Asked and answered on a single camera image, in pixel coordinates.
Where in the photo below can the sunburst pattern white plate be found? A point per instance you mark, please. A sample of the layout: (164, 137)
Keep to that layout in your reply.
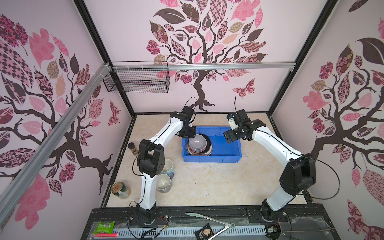
(206, 152)

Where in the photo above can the black wire basket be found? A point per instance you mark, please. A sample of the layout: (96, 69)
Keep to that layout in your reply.
(138, 77)

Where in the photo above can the dark snack packet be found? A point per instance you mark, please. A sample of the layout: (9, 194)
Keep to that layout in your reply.
(205, 233)

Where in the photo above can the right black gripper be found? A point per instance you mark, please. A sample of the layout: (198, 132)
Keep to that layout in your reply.
(232, 137)

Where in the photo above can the pink marker pen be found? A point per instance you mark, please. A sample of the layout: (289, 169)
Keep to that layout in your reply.
(105, 235)

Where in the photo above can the small dark spice jar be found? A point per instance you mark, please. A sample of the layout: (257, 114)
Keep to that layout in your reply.
(132, 147)

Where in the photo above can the green drink can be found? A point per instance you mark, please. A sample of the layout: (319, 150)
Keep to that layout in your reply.
(120, 190)

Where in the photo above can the lavender mug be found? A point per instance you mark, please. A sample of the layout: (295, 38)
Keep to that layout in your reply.
(164, 182)

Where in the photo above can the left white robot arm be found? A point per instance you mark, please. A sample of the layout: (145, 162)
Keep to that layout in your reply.
(151, 158)

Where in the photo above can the blue plastic bin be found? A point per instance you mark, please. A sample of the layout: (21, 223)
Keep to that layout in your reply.
(222, 152)

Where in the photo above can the green snack packet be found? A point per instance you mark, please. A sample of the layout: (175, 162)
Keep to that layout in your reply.
(104, 228)

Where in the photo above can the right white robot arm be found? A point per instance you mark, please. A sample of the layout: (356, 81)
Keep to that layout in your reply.
(299, 170)

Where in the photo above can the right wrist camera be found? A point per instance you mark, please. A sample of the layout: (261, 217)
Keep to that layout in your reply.
(231, 121)

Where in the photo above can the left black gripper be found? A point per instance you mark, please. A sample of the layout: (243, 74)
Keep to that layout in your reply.
(191, 135)

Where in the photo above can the light blue mug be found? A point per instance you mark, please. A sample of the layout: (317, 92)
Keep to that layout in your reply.
(168, 168)

